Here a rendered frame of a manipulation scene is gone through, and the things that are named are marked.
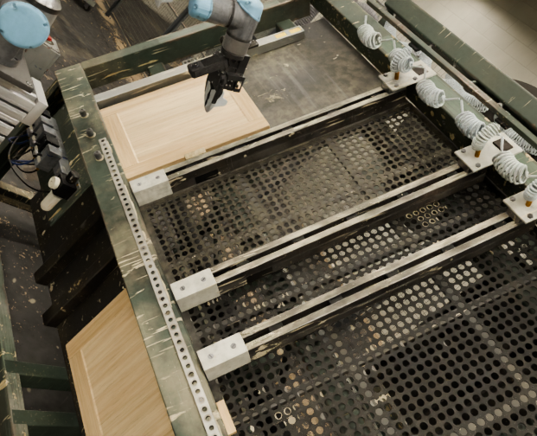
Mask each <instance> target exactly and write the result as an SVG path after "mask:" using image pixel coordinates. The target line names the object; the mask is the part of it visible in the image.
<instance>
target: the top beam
mask: <svg viewBox="0 0 537 436"><path fill-rule="evenodd" d="M310 4H312V5H313V6H314V7H315V8H316V9H317V10H318V11H319V12H320V13H321V14H322V15H323V16H324V17H325V18H326V19H327V20H328V21H329V22H330V23H331V24H332V25H333V26H334V27H335V28H336V29H337V30H338V31H339V32H340V33H341V34H342V35H343V36H344V37H345V38H346V39H347V40H348V41H349V42H350V43H352V44H353V45H354V46H355V47H356V48H357V49H358V50H359V51H360V52H361V53H362V54H363V55H364V56H365V57H366V58H367V59H368V60H369V61H370V62H371V63H372V64H373V65H374V66H375V67H376V68H377V69H378V70H379V71H380V72H381V73H382V74H384V73H388V72H391V70H390V63H391V62H390V61H389V60H388V56H389V53H390V52H391V51H392V50H393V41H388V42H382V43H381V45H380V46H379V47H378V48H377V49H371V48H368V47H366V46H365V45H363V44H362V43H361V41H360V39H359V37H358V34H357V29H358V28H359V27H360V26H361V25H363V24H364V21H365V16H367V23H366V24H369V25H370V26H371V27H373V29H374V31H375V32H379V33H380V34H381V40H386V39H391V38H393V40H395V45H396V48H401V49H403V48H405V47H406V46H404V45H403V44H402V43H401V42H400V41H399V40H398V39H396V38H395V37H394V36H393V35H392V34H391V33H389V32H388V31H387V30H386V29H385V28H384V27H382V26H381V25H380V24H379V23H378V22H377V21H376V20H374V19H373V18H372V17H371V16H370V15H369V14H368V13H367V12H366V11H365V10H364V9H363V8H361V7H360V6H359V5H358V4H357V3H356V2H354V1H353V0H310ZM426 80H431V81H432V82H433V83H434V84H435V87H436V88H438V89H441V90H444V95H445V98H446V99H452V98H460V99H459V100H447V101H445V102H444V104H443V105H442V106H440V107H439V108H433V107H430V106H428V105H427V104H426V103H424V102H423V101H422V100H421V99H420V97H419V96H418V94H417V90H416V85H417V84H418V83H419V82H416V83H414V84H411V85H410V86H407V87H406V97H407V98H408V99H409V100H410V101H411V102H412V103H413V104H414V105H415V106H416V107H417V108H418V109H419V110H420V111H421V112H422V113H423V114H424V115H425V116H426V117H427V118H428V119H429V120H430V121H431V122H432V123H433V124H434V125H435V126H436V127H437V128H438V129H439V130H440V131H441V132H442V133H443V134H444V135H445V136H446V137H447V138H448V139H449V140H450V141H451V142H452V143H453V144H454V145H455V146H456V147H457V148H458V149H459V150H461V149H463V148H465V147H467V146H470V145H471V143H472V140H471V139H470V138H467V137H466V136H464V135H463V134H462V133H461V131H459V129H458V128H457V126H456V124H455V118H456V116H457V115H458V114H460V113H461V105H460V100H461V99H462V100H463V111H464V112H467V111H469V112H472V113H474V114H475V116H476V118H477V119H479V120H480V121H482V122H484V123H485V128H486V125H489V124H491V123H492V122H490V121H489V120H488V119H487V118H486V117H485V116H484V115H482V114H481V113H480V112H479V111H478V110H477V109H476V108H475V107H474V106H473V105H472V104H471V103H469V102H468V101H467V100H466V99H465V98H464V97H463V96H461V95H460V94H459V93H458V92H457V91H456V90H454V89H453V88H452V87H451V86H450V85H449V84H447V83H446V82H445V81H444V80H443V79H442V78H441V77H439V76H438V75H437V74H436V75H434V76H432V77H430V78H428V79H426ZM515 159H516V160H517V161H519V163H522V164H525V165H526V166H527V171H528V174H529V175H533V176H537V162H536V161H535V160H534V159H532V158H531V157H530V156H529V155H528V154H527V153H526V152H525V151H523V152H520V153H518V154H516V155H515ZM485 175H486V176H487V177H488V178H489V179H490V180H491V181H492V182H493V183H494V184H495V185H496V186H497V187H498V188H499V189H500V190H501V191H502V192H503V193H504V194H505V195H506V196H507V197H510V196H513V195H515V194H518V193H520V192H522V191H523V190H525V188H526V187H527V186H528V185H529V184H530V183H532V181H534V180H535V179H537V178H536V177H529V178H528V179H527V180H526V182H524V183H522V184H514V183H511V182H510V181H506V180H505V178H503V177H502V176H501V175H500V174H498V172H497V170H496V169H495V166H494V165H493V164H492V165H490V166H488V168H487V171H486V174H485ZM536 225H537V222H536Z"/></svg>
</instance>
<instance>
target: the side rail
mask: <svg viewBox="0 0 537 436"><path fill-rule="evenodd" d="M262 4H263V11H262V14H261V17H260V21H259V23H258V25H257V28H256V29H255V32H254V35H255V34H258V33H260V32H262V31H265V30H268V29H272V28H275V27H276V23H277V22H282V21H284V20H287V19H291V21H292V22H293V21H296V20H298V19H301V18H304V17H307V16H310V0H271V1H268V2H265V3H262ZM226 32H227V28H224V27H221V26H219V25H215V24H212V23H209V22H202V23H199V24H196V25H194V26H191V27H188V28H186V29H181V30H178V31H176V32H173V33H170V34H167V35H162V36H159V37H157V38H154V39H151V40H148V41H146V42H141V43H139V44H136V45H133V46H130V47H128V48H123V49H120V50H118V51H115V52H111V53H109V54H104V55H101V56H99V57H96V58H93V59H91V60H88V61H83V62H81V66H82V67H83V70H84V71H85V72H86V75H87V77H88V82H89V84H90V86H91V88H92V89H94V88H97V87H102V86H104V85H106V84H109V83H112V82H114V81H117V80H122V79H124V78H127V77H130V76H132V75H135V74H140V73H142V72H145V71H147V67H148V66H151V65H154V64H157V63H158V62H162V63H163V64H164V65H165V64H168V63H171V62H173V61H178V60H181V59H183V58H186V57H189V56H191V55H196V54H199V53H201V52H204V51H207V50H209V49H211V48H216V47H219V46H221V45H222V44H221V43H220V37H221V36H222V35H225V34H226Z"/></svg>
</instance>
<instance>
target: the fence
mask: <svg viewBox="0 0 537 436"><path fill-rule="evenodd" d="M295 28H300V29H301V30H300V31H298V32H295V33H291V32H290V31H289V30H291V29H295ZM291 29H287V30H284V31H281V32H278V33H276V34H273V35H269V36H266V37H263V38H260V39H258V40H256V41H257V43H258V44H259V45H258V46H257V47H255V48H251V49H248V50H247V55H249V56H250V57H252V56H255V55H259V54H262V53H264V52H267V51H270V50H272V49H275V48H279V47H282V46H284V45H287V44H290V43H292V42H296V41H299V40H302V39H304V38H305V37H304V29H303V28H302V27H301V26H300V25H298V26H296V27H294V28H291ZM283 32H285V33H286V34H287V35H285V36H282V37H280V38H278V39H277V38H276V36H275V35H277V34H280V33H283ZM200 60H201V59H200ZM197 61H199V60H197ZM192 62H195V61H192ZM192 62H190V63H192ZM188 64H189V63H188ZM188 64H185V65H182V66H180V67H175V68H172V69H170V70H167V71H164V72H161V73H159V74H154V75H152V76H150V77H147V78H144V79H141V80H137V81H134V82H132V83H129V84H126V85H123V86H121V87H116V88H114V89H112V90H109V91H106V92H103V93H99V94H96V95H93V96H94V98H95V100H96V102H97V105H98V107H99V109H103V108H106V107H108V106H112V105H115V104H117V103H120V102H123V101H126V100H128V99H132V98H135V97H137V96H140V95H143V94H146V93H149V92H152V91H155V90H157V89H160V88H163V87H167V86H169V85H172V84H175V83H177V82H180V81H183V80H187V79H189V78H192V76H191V75H190V74H189V71H188V68H187V65H188Z"/></svg>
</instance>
